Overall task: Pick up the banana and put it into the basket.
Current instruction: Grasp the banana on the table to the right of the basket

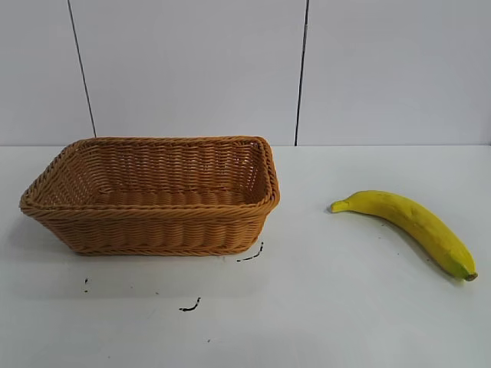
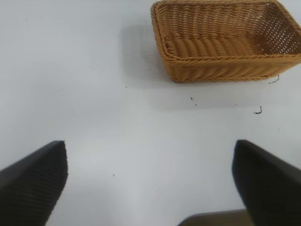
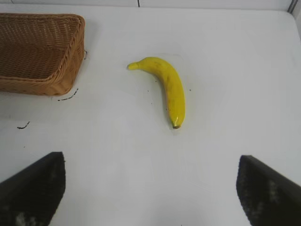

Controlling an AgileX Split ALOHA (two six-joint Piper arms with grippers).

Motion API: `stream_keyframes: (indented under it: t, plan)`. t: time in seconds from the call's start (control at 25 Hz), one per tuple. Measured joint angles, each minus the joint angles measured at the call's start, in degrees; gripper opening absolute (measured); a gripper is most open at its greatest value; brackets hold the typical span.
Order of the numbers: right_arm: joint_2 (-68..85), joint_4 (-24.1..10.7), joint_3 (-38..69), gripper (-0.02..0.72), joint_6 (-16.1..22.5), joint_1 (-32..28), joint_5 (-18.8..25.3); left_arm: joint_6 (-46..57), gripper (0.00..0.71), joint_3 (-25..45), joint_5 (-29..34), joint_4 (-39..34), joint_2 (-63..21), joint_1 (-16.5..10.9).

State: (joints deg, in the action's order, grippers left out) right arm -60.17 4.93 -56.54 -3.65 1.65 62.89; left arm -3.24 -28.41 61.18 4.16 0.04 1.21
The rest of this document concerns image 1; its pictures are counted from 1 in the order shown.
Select yellow banana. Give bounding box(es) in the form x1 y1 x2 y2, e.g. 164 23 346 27
330 189 479 282

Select brown woven wicker basket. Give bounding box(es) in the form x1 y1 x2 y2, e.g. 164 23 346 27
19 134 281 257

